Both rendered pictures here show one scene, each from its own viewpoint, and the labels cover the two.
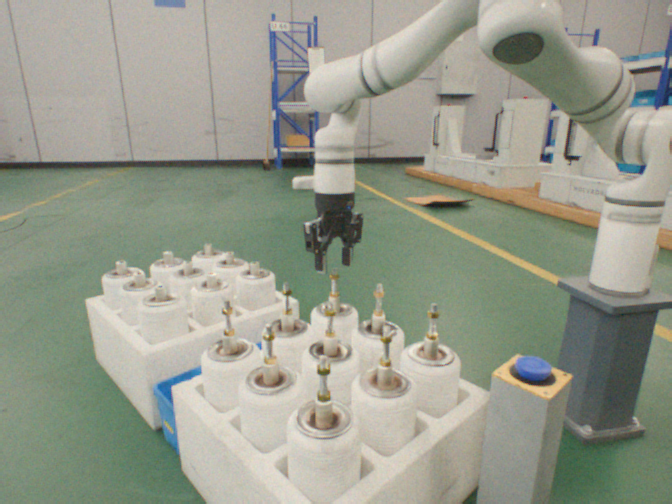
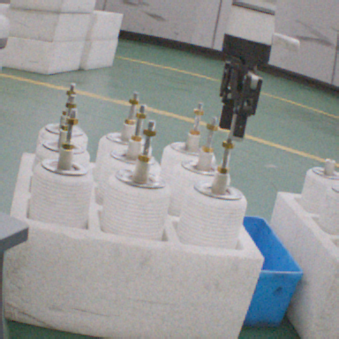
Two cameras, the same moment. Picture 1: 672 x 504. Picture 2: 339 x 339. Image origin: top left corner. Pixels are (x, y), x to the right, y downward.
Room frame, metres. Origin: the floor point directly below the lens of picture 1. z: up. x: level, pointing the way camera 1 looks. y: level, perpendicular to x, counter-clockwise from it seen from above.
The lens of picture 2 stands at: (1.26, -0.91, 0.54)
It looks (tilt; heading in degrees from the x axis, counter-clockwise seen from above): 15 degrees down; 121
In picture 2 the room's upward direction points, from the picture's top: 12 degrees clockwise
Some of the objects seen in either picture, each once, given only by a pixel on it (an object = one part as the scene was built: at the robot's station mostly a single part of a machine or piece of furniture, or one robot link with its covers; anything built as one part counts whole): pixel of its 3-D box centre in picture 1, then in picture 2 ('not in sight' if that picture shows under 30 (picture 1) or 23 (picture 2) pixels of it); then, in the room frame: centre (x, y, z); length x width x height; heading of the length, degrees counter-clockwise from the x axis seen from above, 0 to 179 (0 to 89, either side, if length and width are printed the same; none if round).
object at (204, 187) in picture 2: (334, 310); (218, 191); (0.79, 0.00, 0.25); 0.08 x 0.08 x 0.01
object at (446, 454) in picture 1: (330, 433); (116, 247); (0.63, 0.01, 0.09); 0.39 x 0.39 x 0.18; 43
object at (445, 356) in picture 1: (430, 354); (64, 167); (0.62, -0.16, 0.25); 0.08 x 0.08 x 0.01
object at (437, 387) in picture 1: (427, 401); (56, 223); (0.62, -0.16, 0.16); 0.10 x 0.10 x 0.18
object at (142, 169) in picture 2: (378, 323); (141, 171); (0.71, -0.08, 0.26); 0.02 x 0.02 x 0.03
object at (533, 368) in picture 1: (532, 370); not in sight; (0.47, -0.24, 0.32); 0.04 x 0.04 x 0.02
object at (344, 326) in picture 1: (334, 350); (204, 246); (0.79, 0.00, 0.16); 0.10 x 0.10 x 0.18
